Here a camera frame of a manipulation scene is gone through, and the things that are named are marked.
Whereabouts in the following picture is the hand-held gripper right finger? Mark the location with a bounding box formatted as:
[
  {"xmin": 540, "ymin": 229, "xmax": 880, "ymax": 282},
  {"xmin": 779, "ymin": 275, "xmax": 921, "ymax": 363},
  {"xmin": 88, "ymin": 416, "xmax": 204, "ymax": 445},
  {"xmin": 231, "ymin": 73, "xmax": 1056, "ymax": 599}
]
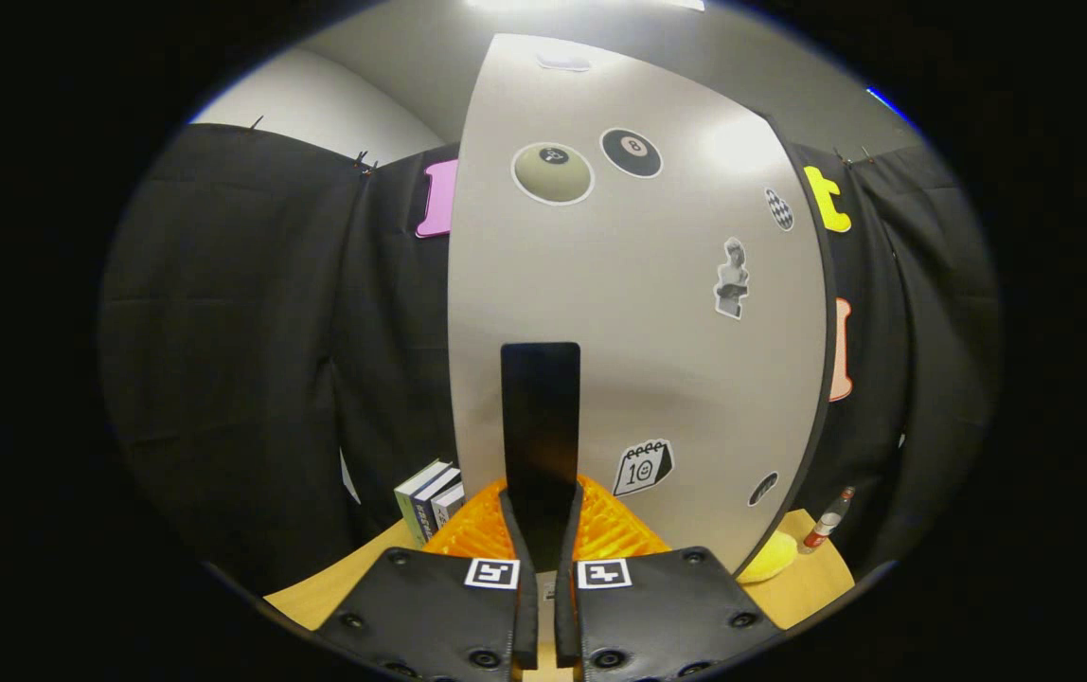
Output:
[{"xmin": 554, "ymin": 478, "xmax": 781, "ymax": 682}]

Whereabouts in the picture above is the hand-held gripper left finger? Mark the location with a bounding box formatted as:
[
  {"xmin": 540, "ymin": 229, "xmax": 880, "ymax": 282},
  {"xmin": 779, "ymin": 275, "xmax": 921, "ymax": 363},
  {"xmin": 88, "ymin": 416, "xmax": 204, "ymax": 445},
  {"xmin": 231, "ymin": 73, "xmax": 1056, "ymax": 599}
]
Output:
[{"xmin": 316, "ymin": 478, "xmax": 541, "ymax": 682}]

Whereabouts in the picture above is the black door handle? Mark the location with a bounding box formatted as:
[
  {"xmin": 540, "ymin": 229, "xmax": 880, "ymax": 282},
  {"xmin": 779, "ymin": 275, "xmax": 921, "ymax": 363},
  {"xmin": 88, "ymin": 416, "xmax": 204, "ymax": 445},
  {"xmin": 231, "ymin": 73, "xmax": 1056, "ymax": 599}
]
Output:
[{"xmin": 501, "ymin": 342, "xmax": 582, "ymax": 572}]

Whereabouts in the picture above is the grey shoe cabinet door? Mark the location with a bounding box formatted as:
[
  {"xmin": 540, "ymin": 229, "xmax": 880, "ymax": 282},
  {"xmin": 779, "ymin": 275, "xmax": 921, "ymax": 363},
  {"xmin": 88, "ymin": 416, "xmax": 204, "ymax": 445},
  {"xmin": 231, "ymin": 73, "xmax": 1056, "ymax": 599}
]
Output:
[{"xmin": 447, "ymin": 33, "xmax": 836, "ymax": 575}]

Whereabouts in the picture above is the white and blue book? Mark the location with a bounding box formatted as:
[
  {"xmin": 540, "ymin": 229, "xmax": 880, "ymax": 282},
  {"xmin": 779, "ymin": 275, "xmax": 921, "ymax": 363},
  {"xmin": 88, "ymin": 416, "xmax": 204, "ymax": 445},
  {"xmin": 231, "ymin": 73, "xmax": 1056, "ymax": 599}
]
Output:
[{"xmin": 432, "ymin": 482, "xmax": 467, "ymax": 532}]

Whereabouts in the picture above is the green and white book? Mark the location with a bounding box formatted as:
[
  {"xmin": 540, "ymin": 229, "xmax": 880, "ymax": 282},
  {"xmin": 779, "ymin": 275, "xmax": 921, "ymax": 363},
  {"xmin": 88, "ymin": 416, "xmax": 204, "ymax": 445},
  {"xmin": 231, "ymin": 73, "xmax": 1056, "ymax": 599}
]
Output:
[{"xmin": 394, "ymin": 460, "xmax": 451, "ymax": 547}]

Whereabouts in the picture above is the yellow round object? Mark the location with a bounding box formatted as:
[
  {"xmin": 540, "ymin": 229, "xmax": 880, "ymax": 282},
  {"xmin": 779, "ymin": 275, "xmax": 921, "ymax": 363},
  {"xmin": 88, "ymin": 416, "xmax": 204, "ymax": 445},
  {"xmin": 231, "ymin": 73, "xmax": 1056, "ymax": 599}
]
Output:
[{"xmin": 738, "ymin": 530, "xmax": 799, "ymax": 584}]

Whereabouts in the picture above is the white bottle with red cap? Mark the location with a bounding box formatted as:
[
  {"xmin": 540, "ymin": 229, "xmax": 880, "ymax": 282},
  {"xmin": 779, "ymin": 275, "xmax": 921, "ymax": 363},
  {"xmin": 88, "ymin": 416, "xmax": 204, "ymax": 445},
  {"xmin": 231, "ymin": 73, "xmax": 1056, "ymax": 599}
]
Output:
[{"xmin": 798, "ymin": 486, "xmax": 856, "ymax": 556}]

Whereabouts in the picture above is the black backdrop cloth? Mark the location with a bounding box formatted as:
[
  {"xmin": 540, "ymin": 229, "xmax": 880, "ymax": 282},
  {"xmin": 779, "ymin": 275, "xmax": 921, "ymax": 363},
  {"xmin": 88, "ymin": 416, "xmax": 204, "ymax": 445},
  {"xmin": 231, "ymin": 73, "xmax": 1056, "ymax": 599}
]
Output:
[{"xmin": 98, "ymin": 123, "xmax": 1004, "ymax": 598}]

